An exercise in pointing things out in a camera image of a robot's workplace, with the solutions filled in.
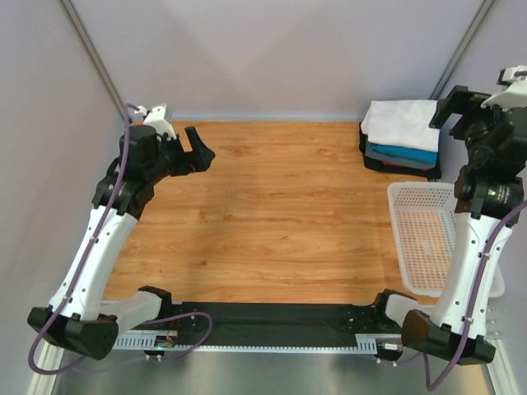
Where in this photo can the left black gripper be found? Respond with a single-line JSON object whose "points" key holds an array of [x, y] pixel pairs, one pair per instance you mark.
{"points": [[199, 159]]}

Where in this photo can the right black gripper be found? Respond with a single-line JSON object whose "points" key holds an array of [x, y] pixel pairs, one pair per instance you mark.
{"points": [[462, 100]]}

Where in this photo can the white t-shirt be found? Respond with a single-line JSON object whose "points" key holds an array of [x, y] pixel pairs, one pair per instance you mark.
{"points": [[402, 123]]}

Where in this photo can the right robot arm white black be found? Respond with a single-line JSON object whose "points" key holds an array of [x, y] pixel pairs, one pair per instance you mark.
{"points": [[490, 196]]}

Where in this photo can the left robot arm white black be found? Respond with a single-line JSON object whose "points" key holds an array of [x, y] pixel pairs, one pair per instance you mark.
{"points": [[75, 318]]}

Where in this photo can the folded black t-shirt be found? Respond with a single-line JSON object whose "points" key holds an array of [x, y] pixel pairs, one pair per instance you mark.
{"points": [[431, 174]]}

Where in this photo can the white plastic perforated basket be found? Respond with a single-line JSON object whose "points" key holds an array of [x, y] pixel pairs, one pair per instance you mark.
{"points": [[424, 226]]}

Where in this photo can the folded red t-shirt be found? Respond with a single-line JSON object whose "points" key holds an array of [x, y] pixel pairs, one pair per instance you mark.
{"points": [[392, 165]]}

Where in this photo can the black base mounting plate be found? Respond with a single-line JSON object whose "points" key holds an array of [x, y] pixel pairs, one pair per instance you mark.
{"points": [[274, 325]]}

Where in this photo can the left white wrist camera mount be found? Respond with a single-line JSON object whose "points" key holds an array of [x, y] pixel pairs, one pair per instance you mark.
{"points": [[157, 117]]}

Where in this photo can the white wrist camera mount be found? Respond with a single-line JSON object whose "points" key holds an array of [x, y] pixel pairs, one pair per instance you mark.
{"points": [[513, 79], [157, 117]]}

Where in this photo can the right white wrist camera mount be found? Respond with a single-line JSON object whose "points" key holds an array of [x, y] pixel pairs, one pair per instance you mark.
{"points": [[513, 79]]}

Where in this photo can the right aluminium corner post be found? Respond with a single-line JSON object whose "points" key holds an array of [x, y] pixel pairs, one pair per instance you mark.
{"points": [[484, 10]]}

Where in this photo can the aluminium corner post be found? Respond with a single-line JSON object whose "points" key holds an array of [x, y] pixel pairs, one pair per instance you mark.
{"points": [[484, 10], [79, 29]]}

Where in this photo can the aluminium frame rail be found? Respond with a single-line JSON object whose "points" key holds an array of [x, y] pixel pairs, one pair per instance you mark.
{"points": [[493, 330]]}

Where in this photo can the left aluminium corner post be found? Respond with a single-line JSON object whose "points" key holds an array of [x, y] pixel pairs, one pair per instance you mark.
{"points": [[79, 29]]}

